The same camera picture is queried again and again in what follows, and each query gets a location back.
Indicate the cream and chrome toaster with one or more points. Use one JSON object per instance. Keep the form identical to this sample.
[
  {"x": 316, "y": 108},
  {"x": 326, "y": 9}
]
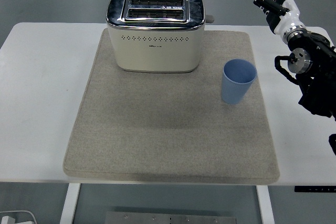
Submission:
[{"x": 155, "y": 53}]

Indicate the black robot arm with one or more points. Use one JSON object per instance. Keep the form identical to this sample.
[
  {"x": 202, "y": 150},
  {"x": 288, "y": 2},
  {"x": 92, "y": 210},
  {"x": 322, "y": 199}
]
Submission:
[{"x": 316, "y": 48}]

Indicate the white power adapter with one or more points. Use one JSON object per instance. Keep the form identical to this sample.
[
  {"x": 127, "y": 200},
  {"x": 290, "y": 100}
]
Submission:
[{"x": 7, "y": 220}]

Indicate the blue ribbed plastic cup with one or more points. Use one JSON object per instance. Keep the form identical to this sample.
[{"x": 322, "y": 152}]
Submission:
[{"x": 233, "y": 93}]

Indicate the grey metal plate with screws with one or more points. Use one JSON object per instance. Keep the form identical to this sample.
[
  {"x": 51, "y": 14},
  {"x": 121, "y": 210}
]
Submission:
[{"x": 170, "y": 218}]

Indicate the white table leg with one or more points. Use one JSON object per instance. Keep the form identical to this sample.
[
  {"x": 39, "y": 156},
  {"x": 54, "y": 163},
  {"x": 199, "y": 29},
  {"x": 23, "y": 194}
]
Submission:
[
  {"x": 69, "y": 203},
  {"x": 265, "y": 205}
]

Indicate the beige fabric table mat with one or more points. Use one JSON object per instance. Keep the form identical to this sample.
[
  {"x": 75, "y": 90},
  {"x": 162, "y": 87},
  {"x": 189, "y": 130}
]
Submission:
[{"x": 157, "y": 129}]

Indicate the black table control panel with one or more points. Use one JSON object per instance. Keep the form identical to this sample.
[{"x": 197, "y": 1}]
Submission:
[{"x": 315, "y": 189}]

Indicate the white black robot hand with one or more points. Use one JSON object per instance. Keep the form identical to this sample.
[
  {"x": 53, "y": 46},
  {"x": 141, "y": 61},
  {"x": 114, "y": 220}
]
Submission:
[{"x": 287, "y": 16}]

